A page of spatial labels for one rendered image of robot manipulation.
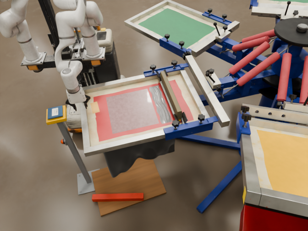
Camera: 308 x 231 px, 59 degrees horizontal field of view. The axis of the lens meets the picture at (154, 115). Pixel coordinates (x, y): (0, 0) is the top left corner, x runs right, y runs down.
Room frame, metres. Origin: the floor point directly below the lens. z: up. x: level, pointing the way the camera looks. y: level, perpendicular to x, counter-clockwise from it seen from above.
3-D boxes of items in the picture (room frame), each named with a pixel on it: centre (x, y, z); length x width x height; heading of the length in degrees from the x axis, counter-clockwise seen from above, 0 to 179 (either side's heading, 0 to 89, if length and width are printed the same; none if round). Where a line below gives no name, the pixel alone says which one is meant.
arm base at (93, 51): (1.69, 0.39, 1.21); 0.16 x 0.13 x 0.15; 179
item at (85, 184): (1.28, 0.66, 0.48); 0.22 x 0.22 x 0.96; 10
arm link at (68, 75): (1.24, 0.44, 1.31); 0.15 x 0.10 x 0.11; 173
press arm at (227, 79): (1.36, -0.47, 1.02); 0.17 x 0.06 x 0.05; 100
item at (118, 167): (1.05, 0.10, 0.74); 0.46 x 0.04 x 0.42; 100
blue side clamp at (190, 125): (1.03, -0.20, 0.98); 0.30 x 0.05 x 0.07; 100
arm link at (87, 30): (1.68, 0.38, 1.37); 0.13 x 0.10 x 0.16; 83
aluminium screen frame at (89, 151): (1.26, 0.08, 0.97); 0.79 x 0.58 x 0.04; 100
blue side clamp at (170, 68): (1.58, -0.10, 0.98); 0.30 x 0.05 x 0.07; 100
